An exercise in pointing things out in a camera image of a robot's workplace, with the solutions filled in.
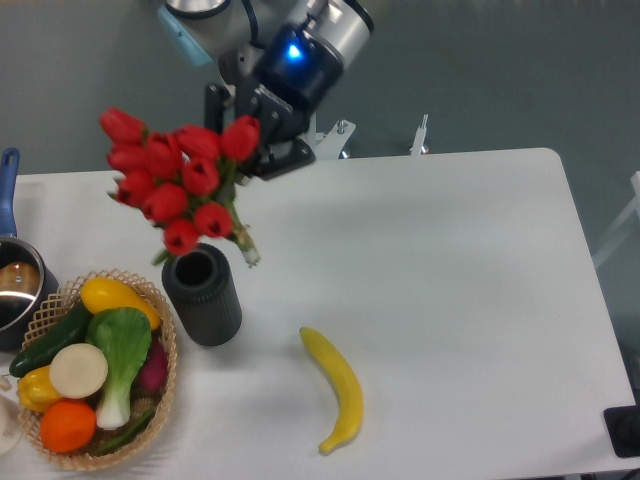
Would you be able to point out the woven wicker basket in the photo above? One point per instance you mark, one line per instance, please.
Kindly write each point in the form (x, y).
(154, 406)

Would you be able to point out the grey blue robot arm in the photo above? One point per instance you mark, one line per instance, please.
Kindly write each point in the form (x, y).
(234, 34)

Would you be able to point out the blue handled saucepan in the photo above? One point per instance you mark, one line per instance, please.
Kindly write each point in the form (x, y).
(25, 279)

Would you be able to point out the yellow bell pepper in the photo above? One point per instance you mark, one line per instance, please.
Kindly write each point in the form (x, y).
(36, 392)

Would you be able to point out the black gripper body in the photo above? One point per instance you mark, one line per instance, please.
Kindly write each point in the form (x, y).
(282, 92)

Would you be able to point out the white frame at right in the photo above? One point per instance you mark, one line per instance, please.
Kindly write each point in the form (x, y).
(620, 229)

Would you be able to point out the red tulip bouquet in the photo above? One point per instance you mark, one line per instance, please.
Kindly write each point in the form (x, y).
(183, 182)

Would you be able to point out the white round radish slice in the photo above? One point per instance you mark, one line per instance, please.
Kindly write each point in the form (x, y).
(78, 371)

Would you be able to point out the green bok choy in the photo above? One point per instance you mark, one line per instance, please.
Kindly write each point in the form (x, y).
(123, 335)

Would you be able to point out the white clamp bracket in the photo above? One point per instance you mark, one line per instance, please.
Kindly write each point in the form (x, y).
(419, 145)

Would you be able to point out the yellow squash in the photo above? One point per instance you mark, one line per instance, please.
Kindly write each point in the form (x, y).
(99, 294)

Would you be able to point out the green cucumber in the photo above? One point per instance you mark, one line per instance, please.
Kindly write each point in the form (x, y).
(71, 329)

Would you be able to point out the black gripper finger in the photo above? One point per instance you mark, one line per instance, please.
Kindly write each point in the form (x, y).
(219, 106)

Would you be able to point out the dark grey ribbed vase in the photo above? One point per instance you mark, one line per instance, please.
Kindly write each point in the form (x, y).
(201, 289)

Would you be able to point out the yellow banana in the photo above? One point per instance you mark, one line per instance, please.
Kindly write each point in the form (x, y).
(346, 386)

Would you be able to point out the purple sweet potato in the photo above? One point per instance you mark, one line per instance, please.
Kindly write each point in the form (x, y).
(152, 376)

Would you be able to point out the green chili pepper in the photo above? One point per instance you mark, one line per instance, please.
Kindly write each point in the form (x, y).
(126, 436)

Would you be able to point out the orange fruit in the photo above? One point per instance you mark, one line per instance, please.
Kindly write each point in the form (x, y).
(67, 426)

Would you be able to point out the black device at table edge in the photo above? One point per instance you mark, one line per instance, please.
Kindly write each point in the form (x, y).
(623, 429)

